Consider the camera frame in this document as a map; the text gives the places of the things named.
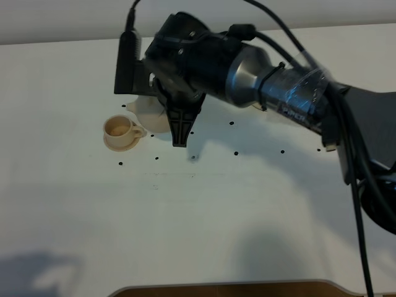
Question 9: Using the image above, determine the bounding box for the black right camera cable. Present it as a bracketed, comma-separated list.
[124, 0, 396, 297]

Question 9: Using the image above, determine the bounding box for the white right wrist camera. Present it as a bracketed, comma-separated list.
[114, 30, 141, 95]

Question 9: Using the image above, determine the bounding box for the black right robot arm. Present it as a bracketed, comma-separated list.
[143, 12, 395, 233]

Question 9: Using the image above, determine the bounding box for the beige ceramic teapot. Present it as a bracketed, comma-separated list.
[126, 96, 170, 134]

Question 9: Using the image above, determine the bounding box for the beige near teacup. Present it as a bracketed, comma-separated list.
[103, 115, 145, 137]

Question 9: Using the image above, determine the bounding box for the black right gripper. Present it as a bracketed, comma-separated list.
[143, 12, 244, 147]

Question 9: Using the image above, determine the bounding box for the beige near cup saucer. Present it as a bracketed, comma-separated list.
[103, 133, 142, 152]

